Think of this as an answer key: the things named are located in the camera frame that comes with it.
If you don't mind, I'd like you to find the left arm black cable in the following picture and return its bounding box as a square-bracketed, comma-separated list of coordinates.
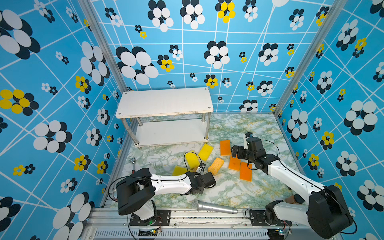
[182, 150, 205, 172]

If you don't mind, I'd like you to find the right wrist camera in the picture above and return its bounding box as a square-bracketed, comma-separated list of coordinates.
[244, 132, 253, 139]

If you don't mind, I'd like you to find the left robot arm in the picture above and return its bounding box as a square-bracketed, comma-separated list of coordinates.
[116, 168, 216, 225]

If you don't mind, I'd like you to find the yellow sponge back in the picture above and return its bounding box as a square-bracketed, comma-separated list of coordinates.
[198, 144, 214, 161]

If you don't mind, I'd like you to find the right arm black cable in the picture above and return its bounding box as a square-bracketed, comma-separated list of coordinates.
[260, 139, 281, 157]

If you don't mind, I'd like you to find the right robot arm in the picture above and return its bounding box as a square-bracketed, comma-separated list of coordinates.
[231, 136, 357, 239]

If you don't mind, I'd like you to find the red handled wrench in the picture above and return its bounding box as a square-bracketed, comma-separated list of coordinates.
[131, 158, 136, 174]

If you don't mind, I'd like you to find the orange sponge back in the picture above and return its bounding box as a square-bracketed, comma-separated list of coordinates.
[220, 140, 231, 157]

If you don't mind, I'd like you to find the white two-tier shelf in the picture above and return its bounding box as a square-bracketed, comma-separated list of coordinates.
[116, 87, 214, 148]

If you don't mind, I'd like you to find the silver microphone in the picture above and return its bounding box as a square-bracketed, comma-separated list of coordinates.
[192, 200, 238, 215]

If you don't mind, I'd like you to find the aluminium front rail frame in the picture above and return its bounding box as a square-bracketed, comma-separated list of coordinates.
[81, 208, 320, 240]

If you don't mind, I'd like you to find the yellow sponge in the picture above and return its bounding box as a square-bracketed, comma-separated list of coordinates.
[185, 151, 201, 171]
[198, 144, 214, 161]
[172, 166, 188, 176]

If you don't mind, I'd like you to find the green circuit board left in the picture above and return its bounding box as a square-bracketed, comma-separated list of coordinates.
[139, 228, 162, 237]

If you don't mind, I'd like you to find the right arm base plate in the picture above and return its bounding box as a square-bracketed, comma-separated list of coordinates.
[245, 209, 292, 228]

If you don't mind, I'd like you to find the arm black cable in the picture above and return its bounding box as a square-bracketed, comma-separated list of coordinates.
[182, 150, 205, 172]
[260, 139, 281, 157]

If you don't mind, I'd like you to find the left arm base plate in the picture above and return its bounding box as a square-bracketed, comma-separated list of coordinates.
[128, 210, 171, 226]

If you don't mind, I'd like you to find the circuit board right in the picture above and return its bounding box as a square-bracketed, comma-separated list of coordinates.
[268, 229, 289, 240]

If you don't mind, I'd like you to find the orange sponge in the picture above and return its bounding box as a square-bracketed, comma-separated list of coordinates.
[220, 140, 231, 157]
[239, 162, 252, 182]
[228, 157, 242, 172]

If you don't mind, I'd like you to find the orange sponge middle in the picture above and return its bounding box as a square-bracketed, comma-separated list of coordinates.
[228, 157, 242, 172]

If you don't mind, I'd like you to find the orange sponge front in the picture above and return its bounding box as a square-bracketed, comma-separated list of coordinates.
[239, 162, 252, 182]

